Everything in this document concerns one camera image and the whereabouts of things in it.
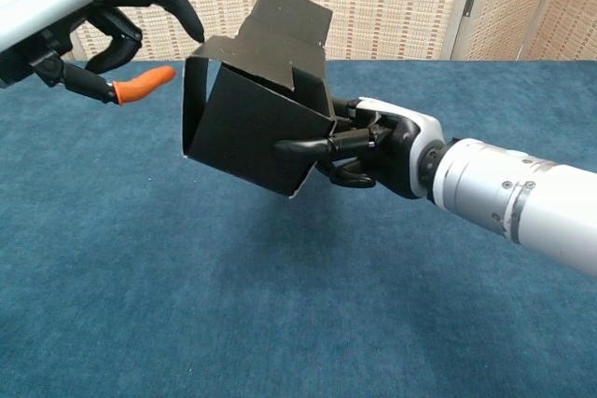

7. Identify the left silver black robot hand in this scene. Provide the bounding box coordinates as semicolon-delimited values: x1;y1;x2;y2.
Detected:
0;0;205;107

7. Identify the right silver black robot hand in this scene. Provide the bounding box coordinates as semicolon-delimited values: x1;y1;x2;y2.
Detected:
272;96;444;201

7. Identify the black cardboard box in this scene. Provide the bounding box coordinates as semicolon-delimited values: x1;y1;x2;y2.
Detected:
179;0;340;200

